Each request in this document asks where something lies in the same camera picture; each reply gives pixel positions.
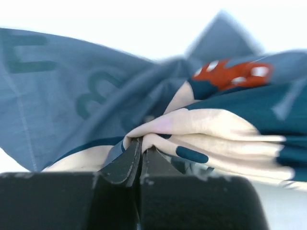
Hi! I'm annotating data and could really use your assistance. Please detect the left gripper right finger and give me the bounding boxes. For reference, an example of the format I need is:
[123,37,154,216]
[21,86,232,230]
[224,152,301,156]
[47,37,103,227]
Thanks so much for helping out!
[140,148,268,230]

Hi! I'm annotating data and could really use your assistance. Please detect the blue letter print pillowcase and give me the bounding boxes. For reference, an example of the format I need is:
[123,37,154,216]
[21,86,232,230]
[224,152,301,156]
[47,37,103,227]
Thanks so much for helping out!
[0,14,307,190]

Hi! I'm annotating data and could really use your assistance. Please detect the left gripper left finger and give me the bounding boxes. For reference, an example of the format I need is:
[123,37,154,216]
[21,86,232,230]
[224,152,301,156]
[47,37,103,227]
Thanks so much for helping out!
[0,139,142,230]

